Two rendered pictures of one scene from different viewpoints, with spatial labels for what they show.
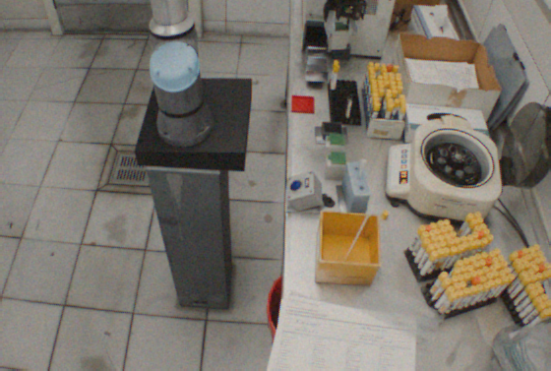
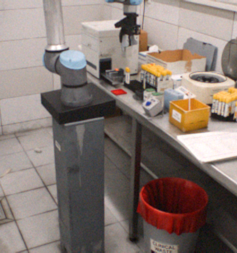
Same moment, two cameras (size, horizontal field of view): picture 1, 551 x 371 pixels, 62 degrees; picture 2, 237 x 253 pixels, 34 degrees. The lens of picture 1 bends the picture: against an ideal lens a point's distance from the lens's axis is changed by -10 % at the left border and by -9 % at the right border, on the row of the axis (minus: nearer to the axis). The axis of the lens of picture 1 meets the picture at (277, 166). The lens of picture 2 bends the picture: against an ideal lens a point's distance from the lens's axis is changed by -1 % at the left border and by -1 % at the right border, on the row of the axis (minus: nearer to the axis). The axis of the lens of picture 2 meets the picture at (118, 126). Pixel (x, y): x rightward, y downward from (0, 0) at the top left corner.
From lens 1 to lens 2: 1.14 m
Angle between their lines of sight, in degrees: 32
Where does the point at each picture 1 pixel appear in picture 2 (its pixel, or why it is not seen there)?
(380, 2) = not seen: hidden behind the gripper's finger
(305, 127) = (127, 97)
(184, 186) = (85, 134)
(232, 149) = (108, 100)
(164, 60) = (69, 55)
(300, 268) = (173, 130)
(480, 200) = (228, 84)
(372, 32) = (131, 59)
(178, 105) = (80, 78)
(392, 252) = not seen: hidden behind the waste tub
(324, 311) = (198, 135)
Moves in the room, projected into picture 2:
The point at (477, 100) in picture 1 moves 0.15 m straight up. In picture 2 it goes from (197, 66) to (199, 40)
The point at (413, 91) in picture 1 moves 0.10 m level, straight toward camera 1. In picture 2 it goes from (169, 67) to (173, 73)
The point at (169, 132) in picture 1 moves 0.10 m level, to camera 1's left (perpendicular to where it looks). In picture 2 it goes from (76, 97) to (54, 101)
